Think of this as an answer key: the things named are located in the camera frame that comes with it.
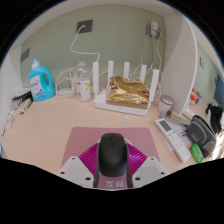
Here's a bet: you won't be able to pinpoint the clear plastic bottle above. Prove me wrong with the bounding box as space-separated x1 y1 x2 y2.
75 60 92 102

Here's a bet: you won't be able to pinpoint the small silver can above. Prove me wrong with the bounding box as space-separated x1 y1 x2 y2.
157 94 175 118

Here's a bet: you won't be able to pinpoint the dark paper stack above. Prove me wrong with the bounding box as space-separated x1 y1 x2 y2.
12 88 34 103

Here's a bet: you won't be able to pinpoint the gold foil bag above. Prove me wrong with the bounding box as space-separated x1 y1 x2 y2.
105 76 151 110

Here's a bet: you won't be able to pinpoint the white remote control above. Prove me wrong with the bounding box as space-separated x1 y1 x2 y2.
154 117 192 164

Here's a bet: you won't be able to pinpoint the black computer mouse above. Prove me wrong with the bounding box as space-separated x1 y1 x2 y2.
98 132 130 178

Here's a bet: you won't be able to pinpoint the dark grey pouch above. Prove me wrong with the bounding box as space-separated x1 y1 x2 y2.
185 115 218 158

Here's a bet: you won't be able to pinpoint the white shelf unit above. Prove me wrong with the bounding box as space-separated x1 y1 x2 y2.
19 0 200 118

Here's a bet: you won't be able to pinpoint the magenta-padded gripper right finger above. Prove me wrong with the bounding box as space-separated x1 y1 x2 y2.
125 141 169 189

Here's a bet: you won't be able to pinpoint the blue detergent bottle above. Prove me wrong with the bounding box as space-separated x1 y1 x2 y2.
27 58 56 102

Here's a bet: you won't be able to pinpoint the pink mouse pad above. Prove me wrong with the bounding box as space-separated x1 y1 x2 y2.
61 126 161 190

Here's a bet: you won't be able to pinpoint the small cream box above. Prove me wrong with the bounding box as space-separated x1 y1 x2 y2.
17 97 34 116

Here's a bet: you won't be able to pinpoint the white cable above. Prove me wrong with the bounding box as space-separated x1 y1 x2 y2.
70 24 101 68

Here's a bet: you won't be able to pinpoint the small red jars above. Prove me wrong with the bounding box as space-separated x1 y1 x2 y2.
189 88 203 105

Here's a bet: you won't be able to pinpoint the green small pack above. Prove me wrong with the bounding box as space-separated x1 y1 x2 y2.
189 142 204 164

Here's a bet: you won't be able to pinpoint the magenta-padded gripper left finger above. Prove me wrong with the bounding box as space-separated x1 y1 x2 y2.
56 142 102 189

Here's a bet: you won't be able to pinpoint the grey wall plate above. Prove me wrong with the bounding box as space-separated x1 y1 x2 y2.
20 47 31 63

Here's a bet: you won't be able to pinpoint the white wall charger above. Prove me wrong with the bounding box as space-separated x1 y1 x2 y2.
148 20 161 39

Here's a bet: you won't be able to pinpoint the grey wall outlet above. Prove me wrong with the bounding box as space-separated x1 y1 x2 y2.
76 19 94 34

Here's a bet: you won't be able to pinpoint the clear plastic bags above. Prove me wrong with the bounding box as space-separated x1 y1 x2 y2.
1 108 19 134

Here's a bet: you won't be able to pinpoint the white router with antennas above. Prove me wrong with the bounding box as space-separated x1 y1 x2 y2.
92 60 160 117

